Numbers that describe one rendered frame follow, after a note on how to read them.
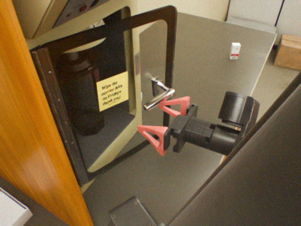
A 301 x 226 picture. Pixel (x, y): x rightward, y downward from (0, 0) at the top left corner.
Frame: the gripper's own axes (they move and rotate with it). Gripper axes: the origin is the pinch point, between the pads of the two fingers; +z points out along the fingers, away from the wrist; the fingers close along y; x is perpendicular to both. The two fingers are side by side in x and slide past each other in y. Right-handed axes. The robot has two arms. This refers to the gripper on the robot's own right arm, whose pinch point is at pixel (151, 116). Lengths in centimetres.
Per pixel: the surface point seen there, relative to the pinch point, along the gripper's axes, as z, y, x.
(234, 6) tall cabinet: 43, -300, 54
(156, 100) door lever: 0.1, -2.8, -2.7
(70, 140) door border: 12.2, 14.0, 0.8
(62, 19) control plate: 7.7, 12.6, -25.1
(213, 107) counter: -5.6, -39.2, 22.0
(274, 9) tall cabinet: -6, -298, 51
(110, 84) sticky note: 7.4, 4.1, -9.0
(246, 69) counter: -11, -72, 21
